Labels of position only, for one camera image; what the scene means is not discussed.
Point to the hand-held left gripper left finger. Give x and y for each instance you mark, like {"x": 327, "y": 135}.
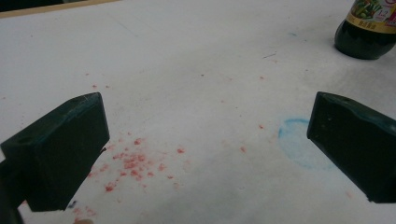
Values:
{"x": 59, "y": 155}

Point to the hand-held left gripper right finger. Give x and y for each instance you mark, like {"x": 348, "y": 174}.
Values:
{"x": 355, "y": 146}

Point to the dark sauce bottle yellow label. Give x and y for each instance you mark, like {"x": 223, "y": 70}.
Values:
{"x": 364, "y": 34}

